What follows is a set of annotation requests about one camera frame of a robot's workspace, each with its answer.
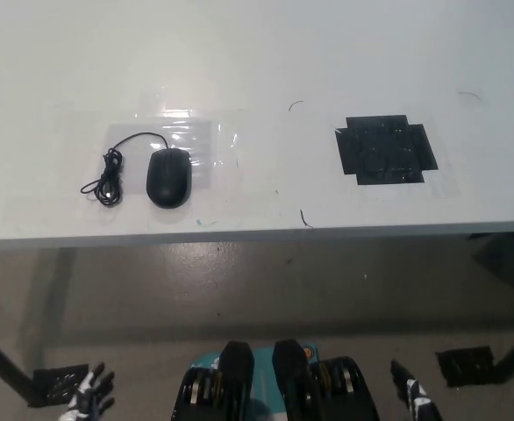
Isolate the black computer mouse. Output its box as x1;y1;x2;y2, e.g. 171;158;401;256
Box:
146;147;193;210

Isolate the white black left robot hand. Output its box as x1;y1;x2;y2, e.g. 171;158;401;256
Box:
61;361;117;421

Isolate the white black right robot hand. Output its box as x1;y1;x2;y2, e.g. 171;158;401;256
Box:
389;358;445;421

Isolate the black mouse cable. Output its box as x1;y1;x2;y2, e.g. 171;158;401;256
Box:
80;132;170;207

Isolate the black tape patch on table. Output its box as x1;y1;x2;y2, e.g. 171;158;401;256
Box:
334;114;439;186

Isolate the clear plastic sheet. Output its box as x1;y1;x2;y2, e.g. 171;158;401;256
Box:
106;122;217;190

